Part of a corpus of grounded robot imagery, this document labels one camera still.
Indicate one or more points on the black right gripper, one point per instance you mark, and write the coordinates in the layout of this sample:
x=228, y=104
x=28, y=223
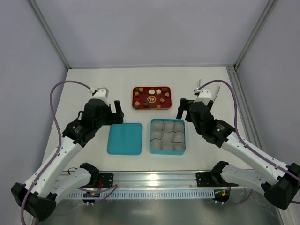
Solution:
x=185, y=110

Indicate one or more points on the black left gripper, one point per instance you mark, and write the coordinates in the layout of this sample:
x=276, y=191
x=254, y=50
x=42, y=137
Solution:
x=113, y=115

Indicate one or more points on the metal serving tongs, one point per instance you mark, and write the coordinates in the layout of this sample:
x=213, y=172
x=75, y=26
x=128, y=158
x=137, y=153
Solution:
x=214, y=91

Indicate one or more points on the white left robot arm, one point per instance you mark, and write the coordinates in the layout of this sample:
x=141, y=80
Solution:
x=40, y=194

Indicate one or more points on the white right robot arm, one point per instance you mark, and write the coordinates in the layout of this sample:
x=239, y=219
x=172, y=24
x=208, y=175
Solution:
x=276, y=181

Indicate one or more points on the red rectangular tray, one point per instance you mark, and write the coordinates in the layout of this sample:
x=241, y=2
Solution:
x=153, y=99

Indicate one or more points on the brown edged paper liner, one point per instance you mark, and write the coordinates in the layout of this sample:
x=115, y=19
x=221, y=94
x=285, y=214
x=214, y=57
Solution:
x=179, y=137

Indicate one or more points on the white paper cup liner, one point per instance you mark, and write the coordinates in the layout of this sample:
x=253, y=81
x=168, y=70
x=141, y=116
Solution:
x=157, y=125

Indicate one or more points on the teal square box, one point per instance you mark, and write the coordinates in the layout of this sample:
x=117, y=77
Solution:
x=161, y=140

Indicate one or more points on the teal box lid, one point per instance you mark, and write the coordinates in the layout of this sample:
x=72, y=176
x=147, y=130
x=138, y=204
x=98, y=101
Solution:
x=125, y=139

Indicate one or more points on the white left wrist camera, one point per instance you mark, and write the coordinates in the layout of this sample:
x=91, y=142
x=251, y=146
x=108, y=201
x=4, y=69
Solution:
x=100, y=93

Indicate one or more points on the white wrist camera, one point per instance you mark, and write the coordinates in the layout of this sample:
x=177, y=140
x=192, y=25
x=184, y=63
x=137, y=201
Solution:
x=202, y=95
x=100, y=93

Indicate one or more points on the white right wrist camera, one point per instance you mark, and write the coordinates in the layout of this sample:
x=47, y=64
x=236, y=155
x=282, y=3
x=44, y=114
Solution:
x=202, y=95

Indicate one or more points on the aluminium mounting rail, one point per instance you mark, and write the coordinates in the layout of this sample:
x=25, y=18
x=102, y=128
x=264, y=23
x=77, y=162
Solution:
x=154, y=179

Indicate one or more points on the aluminium frame post left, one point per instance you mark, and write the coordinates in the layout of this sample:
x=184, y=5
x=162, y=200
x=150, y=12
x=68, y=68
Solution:
x=38, y=14

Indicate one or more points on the aluminium frame post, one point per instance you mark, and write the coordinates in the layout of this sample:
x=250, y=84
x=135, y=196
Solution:
x=38, y=14
x=255, y=31

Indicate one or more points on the aluminium frame post right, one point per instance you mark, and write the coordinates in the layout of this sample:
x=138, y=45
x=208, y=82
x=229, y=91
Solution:
x=255, y=31

